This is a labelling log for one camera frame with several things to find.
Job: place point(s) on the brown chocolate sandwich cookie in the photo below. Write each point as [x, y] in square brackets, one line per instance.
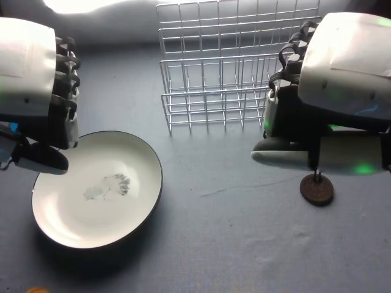
[317, 192]

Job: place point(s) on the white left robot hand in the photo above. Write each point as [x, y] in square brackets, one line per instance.
[27, 70]

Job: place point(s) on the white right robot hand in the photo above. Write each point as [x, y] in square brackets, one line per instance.
[345, 76]

